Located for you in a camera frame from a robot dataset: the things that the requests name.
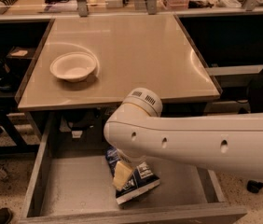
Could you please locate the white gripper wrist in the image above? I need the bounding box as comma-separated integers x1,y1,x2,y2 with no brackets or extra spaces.
113,149,146,191

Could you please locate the blue chip bag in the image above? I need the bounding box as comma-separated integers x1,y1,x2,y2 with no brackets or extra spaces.
105,147,160,204

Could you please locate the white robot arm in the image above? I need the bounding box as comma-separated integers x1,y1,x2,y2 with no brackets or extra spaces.
104,88,263,181

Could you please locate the grey open drawer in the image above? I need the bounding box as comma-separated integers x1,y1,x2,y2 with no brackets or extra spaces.
20,112,246,224

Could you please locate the white paper bowl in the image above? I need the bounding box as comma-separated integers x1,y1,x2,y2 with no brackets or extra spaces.
50,51,97,83

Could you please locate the black desk leg frame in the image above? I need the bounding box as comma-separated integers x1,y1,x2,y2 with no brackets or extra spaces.
0,109,39,155

